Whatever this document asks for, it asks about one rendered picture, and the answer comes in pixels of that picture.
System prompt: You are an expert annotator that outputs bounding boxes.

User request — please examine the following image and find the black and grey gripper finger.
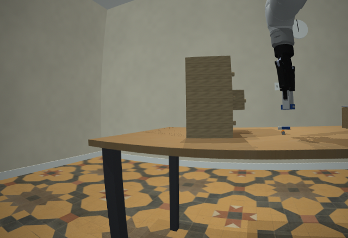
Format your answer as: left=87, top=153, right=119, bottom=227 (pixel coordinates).
left=275, top=58, right=290, bottom=109
left=288, top=61, right=295, bottom=104

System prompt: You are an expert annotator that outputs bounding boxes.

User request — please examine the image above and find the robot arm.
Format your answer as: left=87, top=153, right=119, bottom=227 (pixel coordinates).
left=265, top=0, right=307, bottom=48

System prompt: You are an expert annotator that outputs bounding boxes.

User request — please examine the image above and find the blue nine-volt battery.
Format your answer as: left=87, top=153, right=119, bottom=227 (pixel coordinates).
left=281, top=104, right=295, bottom=110

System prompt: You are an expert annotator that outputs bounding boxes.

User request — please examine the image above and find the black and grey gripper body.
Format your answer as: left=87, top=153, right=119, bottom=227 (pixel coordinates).
left=274, top=44, right=294, bottom=69

